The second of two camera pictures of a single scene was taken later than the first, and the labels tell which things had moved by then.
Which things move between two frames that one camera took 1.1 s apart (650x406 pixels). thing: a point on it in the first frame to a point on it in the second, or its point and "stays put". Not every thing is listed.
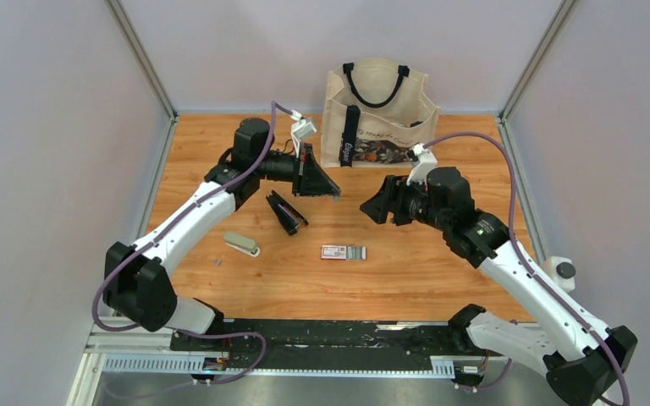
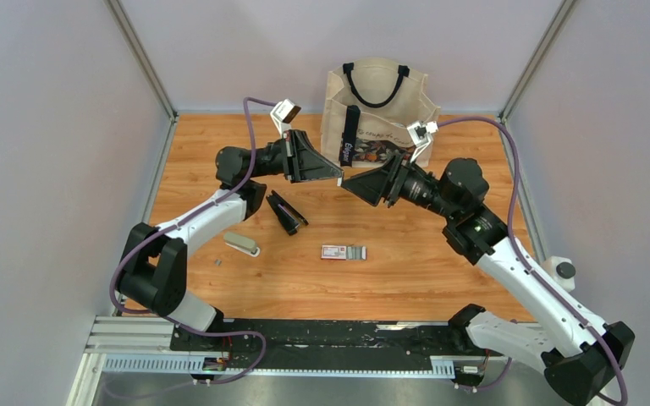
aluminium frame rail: [119, 349] stays put
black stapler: [288, 217] stays put
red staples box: [344, 252] stays put
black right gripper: [390, 200] to [371, 186]
